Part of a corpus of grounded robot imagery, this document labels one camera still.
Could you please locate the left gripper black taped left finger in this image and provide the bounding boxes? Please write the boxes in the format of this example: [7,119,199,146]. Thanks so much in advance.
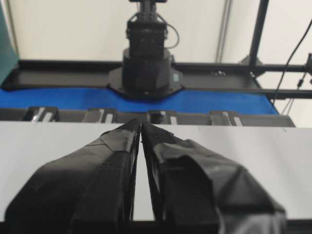
[4,119,141,234]

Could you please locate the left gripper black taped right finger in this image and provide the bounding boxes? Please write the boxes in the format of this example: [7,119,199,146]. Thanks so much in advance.
[141,122,287,234]

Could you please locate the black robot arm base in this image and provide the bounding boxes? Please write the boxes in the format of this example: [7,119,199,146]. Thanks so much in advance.
[108,0,184,99]

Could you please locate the black tray row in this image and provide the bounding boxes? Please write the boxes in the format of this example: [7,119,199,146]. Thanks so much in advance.
[0,106,295,127]

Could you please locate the blue conveyor belt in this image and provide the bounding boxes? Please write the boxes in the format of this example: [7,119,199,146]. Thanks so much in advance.
[0,88,277,115]

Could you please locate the black metal frame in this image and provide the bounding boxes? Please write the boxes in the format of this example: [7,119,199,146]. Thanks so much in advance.
[1,0,312,100]

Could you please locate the black hanging cable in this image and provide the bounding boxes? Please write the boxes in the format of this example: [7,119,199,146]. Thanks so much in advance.
[274,18,312,103]

